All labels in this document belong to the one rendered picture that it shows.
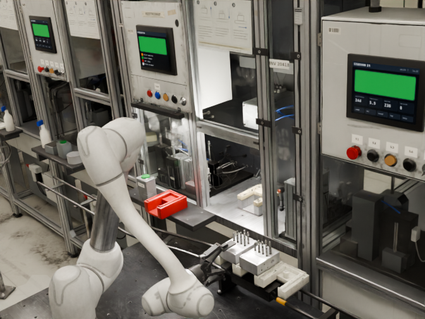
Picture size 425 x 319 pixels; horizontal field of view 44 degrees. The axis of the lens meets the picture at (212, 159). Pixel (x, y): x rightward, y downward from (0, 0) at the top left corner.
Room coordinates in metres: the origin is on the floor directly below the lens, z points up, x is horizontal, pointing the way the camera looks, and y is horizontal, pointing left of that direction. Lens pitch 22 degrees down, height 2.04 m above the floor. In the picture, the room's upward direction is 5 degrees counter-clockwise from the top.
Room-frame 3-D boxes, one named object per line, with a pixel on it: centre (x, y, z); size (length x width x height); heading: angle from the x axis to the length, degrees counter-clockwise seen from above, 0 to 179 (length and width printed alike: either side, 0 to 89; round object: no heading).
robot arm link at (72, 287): (1.68, 0.57, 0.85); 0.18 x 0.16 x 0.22; 159
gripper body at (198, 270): (1.67, 0.08, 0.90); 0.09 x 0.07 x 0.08; 131
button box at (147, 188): (2.32, 0.32, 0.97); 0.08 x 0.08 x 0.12; 41
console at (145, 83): (2.41, 0.13, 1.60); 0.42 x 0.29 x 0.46; 41
